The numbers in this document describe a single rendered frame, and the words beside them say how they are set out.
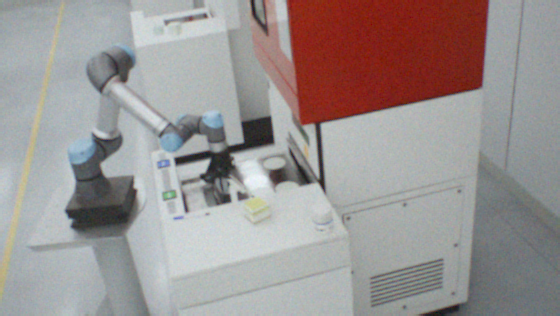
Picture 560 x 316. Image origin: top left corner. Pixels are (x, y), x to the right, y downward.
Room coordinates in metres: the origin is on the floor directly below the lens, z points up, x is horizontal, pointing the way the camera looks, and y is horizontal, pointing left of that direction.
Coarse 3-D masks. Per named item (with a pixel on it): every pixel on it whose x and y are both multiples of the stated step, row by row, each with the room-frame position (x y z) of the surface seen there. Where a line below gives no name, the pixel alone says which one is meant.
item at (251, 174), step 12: (276, 156) 2.31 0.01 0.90; (240, 168) 2.24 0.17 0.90; (252, 168) 2.23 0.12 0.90; (264, 168) 2.22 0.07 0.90; (288, 168) 2.19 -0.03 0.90; (240, 180) 2.14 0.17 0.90; (252, 180) 2.13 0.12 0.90; (264, 180) 2.12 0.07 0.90; (276, 180) 2.11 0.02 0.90; (288, 180) 2.10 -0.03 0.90; (240, 192) 2.05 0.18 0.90
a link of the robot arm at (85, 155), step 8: (72, 144) 2.20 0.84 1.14; (80, 144) 2.19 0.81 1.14; (88, 144) 2.18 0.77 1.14; (96, 144) 2.22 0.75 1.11; (72, 152) 2.15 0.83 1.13; (80, 152) 2.14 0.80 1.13; (88, 152) 2.15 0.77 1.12; (96, 152) 2.18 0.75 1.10; (104, 152) 2.22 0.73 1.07; (72, 160) 2.14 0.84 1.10; (80, 160) 2.13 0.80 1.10; (88, 160) 2.14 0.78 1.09; (96, 160) 2.17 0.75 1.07; (104, 160) 2.22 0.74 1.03; (72, 168) 2.15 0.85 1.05; (80, 168) 2.13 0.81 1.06; (88, 168) 2.13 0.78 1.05; (96, 168) 2.16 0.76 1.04; (80, 176) 2.13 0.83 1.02; (88, 176) 2.13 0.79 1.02
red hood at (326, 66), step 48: (288, 0) 1.96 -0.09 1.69; (336, 0) 1.98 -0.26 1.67; (384, 0) 2.01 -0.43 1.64; (432, 0) 2.05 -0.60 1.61; (480, 0) 2.08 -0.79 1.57; (288, 48) 2.01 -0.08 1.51; (336, 48) 1.98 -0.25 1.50; (384, 48) 2.01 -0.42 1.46; (432, 48) 2.05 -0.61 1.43; (480, 48) 2.09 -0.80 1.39; (288, 96) 2.10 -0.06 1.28; (336, 96) 1.98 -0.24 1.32; (384, 96) 2.01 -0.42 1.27; (432, 96) 2.05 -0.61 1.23
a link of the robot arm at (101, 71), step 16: (96, 64) 2.12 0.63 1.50; (112, 64) 2.15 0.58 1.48; (96, 80) 2.08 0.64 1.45; (112, 80) 2.08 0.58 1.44; (112, 96) 2.06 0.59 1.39; (128, 96) 2.05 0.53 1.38; (128, 112) 2.04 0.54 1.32; (144, 112) 2.01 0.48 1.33; (160, 128) 1.98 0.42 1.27; (176, 128) 2.00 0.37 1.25; (176, 144) 1.93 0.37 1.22
